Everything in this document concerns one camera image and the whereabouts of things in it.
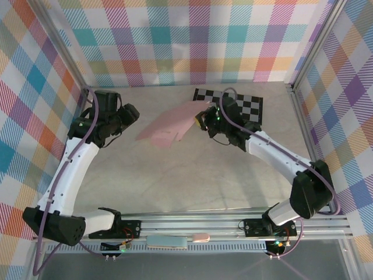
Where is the perforated metal cable tray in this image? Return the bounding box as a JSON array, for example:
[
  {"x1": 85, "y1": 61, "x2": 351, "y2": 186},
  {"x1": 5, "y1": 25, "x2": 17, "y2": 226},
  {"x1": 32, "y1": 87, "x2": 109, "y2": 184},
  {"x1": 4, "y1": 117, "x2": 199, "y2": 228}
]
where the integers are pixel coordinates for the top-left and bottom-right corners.
[{"x1": 46, "y1": 241, "x2": 269, "y2": 253}]

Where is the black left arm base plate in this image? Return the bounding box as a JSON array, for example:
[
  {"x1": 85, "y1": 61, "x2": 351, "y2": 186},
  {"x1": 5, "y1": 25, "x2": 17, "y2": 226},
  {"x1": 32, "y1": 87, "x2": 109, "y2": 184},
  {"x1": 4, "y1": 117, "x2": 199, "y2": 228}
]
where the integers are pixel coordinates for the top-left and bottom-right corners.
[{"x1": 89, "y1": 219, "x2": 142, "y2": 239}]

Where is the aluminium right frame post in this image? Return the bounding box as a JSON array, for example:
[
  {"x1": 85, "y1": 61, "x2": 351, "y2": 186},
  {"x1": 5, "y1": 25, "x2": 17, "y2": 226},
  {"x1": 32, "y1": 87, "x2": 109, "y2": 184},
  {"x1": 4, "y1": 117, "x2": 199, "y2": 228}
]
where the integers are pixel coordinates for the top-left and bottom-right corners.
[{"x1": 287, "y1": 0, "x2": 349, "y2": 93}]

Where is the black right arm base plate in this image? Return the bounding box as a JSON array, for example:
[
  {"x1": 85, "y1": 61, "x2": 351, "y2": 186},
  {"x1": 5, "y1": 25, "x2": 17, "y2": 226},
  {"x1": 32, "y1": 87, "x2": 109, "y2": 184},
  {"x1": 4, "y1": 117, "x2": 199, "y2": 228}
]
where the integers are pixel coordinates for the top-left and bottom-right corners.
[{"x1": 243, "y1": 218, "x2": 297, "y2": 237}]

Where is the black white chessboard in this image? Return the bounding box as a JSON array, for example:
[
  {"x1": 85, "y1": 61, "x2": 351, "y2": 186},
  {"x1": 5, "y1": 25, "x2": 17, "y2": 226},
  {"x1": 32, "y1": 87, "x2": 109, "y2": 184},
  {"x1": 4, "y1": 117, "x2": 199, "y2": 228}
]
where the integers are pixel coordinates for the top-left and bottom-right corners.
[{"x1": 192, "y1": 88, "x2": 264, "y2": 123}]

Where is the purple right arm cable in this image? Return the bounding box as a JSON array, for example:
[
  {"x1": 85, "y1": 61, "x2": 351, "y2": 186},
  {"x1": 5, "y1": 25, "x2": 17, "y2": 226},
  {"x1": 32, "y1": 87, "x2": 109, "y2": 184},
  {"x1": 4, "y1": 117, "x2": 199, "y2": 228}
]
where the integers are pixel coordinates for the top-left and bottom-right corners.
[{"x1": 220, "y1": 86, "x2": 342, "y2": 259}]

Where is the aluminium left frame post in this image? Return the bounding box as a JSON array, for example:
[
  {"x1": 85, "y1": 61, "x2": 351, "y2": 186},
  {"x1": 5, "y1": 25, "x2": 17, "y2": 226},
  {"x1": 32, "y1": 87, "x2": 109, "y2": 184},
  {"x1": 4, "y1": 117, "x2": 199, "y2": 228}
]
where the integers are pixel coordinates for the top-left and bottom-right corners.
[{"x1": 30, "y1": 0, "x2": 90, "y2": 97}]

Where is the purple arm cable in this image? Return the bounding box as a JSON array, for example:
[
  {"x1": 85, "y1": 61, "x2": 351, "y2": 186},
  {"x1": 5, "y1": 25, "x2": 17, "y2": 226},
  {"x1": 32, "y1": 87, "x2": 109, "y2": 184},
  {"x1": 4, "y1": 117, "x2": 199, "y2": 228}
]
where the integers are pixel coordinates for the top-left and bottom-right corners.
[
  {"x1": 220, "y1": 86, "x2": 342, "y2": 259},
  {"x1": 31, "y1": 86, "x2": 117, "y2": 277}
]

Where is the aluminium frame post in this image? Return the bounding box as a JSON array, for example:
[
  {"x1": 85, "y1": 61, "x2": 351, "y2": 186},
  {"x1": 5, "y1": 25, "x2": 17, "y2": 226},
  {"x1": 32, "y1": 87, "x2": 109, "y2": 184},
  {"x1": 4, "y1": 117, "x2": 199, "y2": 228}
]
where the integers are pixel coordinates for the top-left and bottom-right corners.
[
  {"x1": 287, "y1": 0, "x2": 349, "y2": 93},
  {"x1": 30, "y1": 0, "x2": 90, "y2": 97}
]

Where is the pink paper box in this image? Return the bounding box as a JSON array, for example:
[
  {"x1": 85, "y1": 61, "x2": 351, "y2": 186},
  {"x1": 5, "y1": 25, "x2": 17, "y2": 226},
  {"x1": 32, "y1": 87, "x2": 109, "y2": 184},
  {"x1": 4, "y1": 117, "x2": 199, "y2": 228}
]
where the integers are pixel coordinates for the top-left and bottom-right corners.
[{"x1": 135, "y1": 100, "x2": 209, "y2": 150}]

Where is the aluminium side rail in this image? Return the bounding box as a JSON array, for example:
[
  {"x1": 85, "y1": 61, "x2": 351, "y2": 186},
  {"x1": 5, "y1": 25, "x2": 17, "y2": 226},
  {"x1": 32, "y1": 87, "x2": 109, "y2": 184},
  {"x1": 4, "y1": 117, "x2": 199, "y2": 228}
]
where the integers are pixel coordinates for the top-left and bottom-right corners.
[{"x1": 287, "y1": 83, "x2": 339, "y2": 215}]

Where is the small black controller board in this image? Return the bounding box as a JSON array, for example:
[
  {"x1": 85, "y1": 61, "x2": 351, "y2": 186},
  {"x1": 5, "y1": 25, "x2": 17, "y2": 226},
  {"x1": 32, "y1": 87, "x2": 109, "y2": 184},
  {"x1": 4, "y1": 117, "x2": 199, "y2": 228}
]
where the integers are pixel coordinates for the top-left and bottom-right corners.
[
  {"x1": 266, "y1": 240, "x2": 288, "y2": 252},
  {"x1": 100, "y1": 240, "x2": 131, "y2": 253}
]

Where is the aluminium frame rail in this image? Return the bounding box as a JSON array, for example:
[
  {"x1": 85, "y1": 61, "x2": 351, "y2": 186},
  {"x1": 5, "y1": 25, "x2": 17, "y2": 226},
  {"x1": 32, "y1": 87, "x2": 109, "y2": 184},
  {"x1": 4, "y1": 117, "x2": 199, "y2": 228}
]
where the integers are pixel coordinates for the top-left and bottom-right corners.
[{"x1": 81, "y1": 206, "x2": 353, "y2": 243}]

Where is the light blue flat pad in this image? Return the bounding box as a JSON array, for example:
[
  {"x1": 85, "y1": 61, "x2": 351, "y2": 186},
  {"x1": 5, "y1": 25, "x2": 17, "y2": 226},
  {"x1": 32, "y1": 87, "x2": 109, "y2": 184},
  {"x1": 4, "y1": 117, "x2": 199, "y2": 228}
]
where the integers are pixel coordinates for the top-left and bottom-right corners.
[{"x1": 146, "y1": 235, "x2": 188, "y2": 250}]

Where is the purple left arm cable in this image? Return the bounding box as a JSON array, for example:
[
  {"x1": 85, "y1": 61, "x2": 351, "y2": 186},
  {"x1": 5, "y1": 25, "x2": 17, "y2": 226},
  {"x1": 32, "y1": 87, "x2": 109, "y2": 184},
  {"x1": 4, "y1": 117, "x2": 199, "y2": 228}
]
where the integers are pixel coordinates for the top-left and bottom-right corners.
[{"x1": 31, "y1": 86, "x2": 117, "y2": 277}]

